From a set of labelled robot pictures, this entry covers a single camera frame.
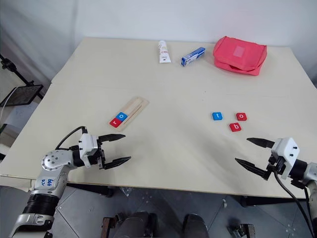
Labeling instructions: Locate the rusty metal bracket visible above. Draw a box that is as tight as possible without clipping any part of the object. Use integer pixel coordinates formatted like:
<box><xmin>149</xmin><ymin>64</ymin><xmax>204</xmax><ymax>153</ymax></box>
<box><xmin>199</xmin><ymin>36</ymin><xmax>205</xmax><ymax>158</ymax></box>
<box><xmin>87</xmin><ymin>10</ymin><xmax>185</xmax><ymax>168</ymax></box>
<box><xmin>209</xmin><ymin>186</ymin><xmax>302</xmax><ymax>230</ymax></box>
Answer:
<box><xmin>229</xmin><ymin>222</ymin><xmax>256</xmax><ymax>238</ymax></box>
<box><xmin>102</xmin><ymin>216</ymin><xmax>117</xmax><ymax>238</ymax></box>

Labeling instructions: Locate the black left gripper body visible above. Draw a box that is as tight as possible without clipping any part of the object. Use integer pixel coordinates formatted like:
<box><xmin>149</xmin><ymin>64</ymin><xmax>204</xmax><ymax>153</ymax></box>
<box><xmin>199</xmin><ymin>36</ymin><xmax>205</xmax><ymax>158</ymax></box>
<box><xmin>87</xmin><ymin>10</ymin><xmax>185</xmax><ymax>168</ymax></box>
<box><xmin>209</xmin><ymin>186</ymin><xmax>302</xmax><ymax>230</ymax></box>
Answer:
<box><xmin>96</xmin><ymin>137</ymin><xmax>107</xmax><ymax>171</ymax></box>

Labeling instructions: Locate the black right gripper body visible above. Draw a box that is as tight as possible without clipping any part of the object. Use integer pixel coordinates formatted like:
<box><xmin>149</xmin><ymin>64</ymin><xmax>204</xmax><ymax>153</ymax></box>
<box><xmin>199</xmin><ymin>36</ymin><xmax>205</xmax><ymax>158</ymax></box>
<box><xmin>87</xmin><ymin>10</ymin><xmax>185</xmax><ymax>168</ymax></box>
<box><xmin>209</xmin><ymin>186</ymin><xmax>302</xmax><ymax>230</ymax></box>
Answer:
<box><xmin>264</xmin><ymin>154</ymin><xmax>286</xmax><ymax>180</ymax></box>

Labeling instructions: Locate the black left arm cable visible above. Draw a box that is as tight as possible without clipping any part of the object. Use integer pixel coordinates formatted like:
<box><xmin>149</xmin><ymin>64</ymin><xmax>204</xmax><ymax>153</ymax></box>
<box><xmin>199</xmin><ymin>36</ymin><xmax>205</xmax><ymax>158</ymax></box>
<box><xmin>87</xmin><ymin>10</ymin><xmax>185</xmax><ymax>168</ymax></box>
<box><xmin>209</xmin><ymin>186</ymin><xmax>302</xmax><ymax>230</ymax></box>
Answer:
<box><xmin>54</xmin><ymin>125</ymin><xmax>88</xmax><ymax>151</ymax></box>

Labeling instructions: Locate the white cream tube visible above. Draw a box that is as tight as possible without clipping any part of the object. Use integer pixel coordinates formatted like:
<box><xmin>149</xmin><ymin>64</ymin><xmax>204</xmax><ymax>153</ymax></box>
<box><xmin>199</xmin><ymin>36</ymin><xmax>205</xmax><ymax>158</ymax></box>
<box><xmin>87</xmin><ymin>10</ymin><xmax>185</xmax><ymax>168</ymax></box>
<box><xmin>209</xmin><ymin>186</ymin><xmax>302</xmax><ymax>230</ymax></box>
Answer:
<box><xmin>158</xmin><ymin>40</ymin><xmax>172</xmax><ymax>64</ymax></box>

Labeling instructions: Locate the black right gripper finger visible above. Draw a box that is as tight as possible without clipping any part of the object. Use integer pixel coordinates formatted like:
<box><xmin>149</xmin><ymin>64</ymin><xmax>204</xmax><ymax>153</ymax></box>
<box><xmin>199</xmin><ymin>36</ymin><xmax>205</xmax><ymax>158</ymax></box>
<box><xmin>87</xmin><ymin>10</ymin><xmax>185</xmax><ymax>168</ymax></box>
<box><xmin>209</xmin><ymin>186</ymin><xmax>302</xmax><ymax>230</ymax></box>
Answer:
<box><xmin>246</xmin><ymin>137</ymin><xmax>276</xmax><ymax>150</ymax></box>
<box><xmin>235</xmin><ymin>158</ymin><xmax>269</xmax><ymax>178</ymax></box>

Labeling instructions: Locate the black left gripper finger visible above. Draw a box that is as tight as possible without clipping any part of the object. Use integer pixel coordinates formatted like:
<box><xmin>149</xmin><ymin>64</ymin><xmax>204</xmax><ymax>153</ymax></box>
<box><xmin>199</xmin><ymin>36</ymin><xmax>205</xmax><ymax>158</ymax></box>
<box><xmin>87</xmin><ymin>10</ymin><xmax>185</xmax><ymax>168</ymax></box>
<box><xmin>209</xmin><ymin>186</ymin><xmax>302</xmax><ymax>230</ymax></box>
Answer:
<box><xmin>99</xmin><ymin>134</ymin><xmax>126</xmax><ymax>144</ymax></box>
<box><xmin>101</xmin><ymin>156</ymin><xmax>132</xmax><ymax>171</ymax></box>

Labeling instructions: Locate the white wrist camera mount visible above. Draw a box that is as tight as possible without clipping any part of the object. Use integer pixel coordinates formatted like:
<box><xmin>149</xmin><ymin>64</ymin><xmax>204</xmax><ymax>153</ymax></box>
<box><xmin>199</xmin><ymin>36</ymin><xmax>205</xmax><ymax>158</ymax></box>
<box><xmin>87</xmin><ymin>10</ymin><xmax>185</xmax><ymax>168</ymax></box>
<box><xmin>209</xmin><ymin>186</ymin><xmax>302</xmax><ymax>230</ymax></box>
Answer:
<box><xmin>271</xmin><ymin>137</ymin><xmax>301</xmax><ymax>180</ymax></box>
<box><xmin>78</xmin><ymin>133</ymin><xmax>100</xmax><ymax>168</ymax></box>

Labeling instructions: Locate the black tablet screen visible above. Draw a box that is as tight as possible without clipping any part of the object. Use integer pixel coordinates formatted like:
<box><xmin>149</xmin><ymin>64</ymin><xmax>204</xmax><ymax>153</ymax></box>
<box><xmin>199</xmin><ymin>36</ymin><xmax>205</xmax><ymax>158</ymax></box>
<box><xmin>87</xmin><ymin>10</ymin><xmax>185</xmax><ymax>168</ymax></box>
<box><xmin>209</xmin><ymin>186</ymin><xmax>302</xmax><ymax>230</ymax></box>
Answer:
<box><xmin>0</xmin><ymin>84</ymin><xmax>44</xmax><ymax>108</ymax></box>

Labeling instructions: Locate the red fabric pouch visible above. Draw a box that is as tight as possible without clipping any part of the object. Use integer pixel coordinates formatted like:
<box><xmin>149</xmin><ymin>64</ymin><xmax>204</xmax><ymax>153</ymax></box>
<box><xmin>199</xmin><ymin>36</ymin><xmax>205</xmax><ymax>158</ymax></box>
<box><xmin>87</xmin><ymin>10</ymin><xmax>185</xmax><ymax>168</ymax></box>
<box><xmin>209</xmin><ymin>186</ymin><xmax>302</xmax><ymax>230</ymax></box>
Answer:
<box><xmin>212</xmin><ymin>36</ymin><xmax>268</xmax><ymax>76</ymax></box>

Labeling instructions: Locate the wooden letter tray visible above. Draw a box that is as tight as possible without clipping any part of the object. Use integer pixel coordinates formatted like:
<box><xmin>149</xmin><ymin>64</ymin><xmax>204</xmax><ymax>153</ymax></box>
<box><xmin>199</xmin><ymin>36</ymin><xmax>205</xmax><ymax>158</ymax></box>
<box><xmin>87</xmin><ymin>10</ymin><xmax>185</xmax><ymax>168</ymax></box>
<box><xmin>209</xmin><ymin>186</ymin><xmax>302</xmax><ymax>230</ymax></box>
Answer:
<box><xmin>108</xmin><ymin>96</ymin><xmax>151</xmax><ymax>132</ymax></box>

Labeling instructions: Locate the dark rounded shape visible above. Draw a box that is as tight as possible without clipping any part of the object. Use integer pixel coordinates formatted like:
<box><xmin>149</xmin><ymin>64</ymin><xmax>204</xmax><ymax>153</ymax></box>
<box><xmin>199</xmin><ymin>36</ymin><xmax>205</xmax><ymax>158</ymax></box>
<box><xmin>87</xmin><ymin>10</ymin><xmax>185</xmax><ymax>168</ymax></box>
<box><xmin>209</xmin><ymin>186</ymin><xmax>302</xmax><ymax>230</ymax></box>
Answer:
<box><xmin>182</xmin><ymin>213</ymin><xmax>210</xmax><ymax>238</ymax></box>
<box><xmin>113</xmin><ymin>211</ymin><xmax>158</xmax><ymax>238</ymax></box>

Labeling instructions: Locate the clear plastic wrapper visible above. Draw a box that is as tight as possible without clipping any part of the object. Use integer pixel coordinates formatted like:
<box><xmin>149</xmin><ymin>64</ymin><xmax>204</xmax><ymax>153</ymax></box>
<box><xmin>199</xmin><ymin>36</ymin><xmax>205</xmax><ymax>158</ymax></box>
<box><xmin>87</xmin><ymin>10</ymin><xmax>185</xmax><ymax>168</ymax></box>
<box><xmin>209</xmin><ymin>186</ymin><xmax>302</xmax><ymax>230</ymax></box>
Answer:
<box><xmin>119</xmin><ymin>186</ymin><xmax>135</xmax><ymax>197</ymax></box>

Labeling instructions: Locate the blue white toothpaste box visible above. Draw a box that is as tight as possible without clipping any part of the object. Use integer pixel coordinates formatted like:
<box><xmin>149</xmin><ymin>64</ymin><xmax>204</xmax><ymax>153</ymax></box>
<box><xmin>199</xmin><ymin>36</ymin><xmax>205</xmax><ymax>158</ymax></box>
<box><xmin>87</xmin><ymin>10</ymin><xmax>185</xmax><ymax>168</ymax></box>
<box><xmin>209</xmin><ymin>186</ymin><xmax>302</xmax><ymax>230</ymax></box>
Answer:
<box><xmin>181</xmin><ymin>47</ymin><xmax>207</xmax><ymax>67</ymax></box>

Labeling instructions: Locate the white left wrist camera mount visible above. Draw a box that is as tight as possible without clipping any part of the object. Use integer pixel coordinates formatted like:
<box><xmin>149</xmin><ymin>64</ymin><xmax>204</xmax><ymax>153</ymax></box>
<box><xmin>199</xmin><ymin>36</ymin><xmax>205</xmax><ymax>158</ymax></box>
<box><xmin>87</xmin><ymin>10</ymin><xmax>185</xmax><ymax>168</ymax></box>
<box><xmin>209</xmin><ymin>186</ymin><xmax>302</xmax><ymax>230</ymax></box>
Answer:
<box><xmin>78</xmin><ymin>133</ymin><xmax>100</xmax><ymax>168</ymax></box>

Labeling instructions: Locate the black table frame bar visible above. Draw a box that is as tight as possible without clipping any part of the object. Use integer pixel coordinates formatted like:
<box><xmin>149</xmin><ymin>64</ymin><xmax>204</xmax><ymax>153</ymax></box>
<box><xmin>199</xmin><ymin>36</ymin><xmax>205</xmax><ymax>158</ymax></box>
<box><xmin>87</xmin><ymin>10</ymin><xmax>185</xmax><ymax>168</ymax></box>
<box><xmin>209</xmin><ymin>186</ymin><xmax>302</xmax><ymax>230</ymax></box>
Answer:
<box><xmin>66</xmin><ymin>182</ymin><xmax>115</xmax><ymax>198</ymax></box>

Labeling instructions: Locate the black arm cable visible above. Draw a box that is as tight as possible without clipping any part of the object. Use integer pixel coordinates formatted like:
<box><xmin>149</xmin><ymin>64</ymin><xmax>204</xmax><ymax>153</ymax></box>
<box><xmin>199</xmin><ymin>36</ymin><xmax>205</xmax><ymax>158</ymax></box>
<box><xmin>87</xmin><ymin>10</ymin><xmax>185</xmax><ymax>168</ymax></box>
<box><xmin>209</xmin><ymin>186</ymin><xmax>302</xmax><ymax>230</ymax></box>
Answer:
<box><xmin>54</xmin><ymin>125</ymin><xmax>88</xmax><ymax>151</ymax></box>
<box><xmin>272</xmin><ymin>170</ymin><xmax>317</xmax><ymax>238</ymax></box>

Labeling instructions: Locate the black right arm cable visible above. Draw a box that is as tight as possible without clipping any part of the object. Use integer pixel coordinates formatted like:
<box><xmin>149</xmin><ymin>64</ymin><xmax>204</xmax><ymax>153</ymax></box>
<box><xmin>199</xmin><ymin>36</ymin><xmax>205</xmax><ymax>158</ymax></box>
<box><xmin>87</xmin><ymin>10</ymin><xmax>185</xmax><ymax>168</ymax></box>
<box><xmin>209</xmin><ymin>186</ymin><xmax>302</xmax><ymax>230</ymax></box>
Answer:
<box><xmin>272</xmin><ymin>170</ymin><xmax>317</xmax><ymax>238</ymax></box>

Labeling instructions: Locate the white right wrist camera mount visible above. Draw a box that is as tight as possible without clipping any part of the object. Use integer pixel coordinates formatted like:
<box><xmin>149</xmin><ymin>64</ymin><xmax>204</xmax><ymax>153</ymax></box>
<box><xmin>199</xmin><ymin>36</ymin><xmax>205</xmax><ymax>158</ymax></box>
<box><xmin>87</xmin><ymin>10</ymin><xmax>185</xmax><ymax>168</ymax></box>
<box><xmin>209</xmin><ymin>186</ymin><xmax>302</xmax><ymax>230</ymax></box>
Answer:
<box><xmin>271</xmin><ymin>137</ymin><xmax>301</xmax><ymax>180</ymax></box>

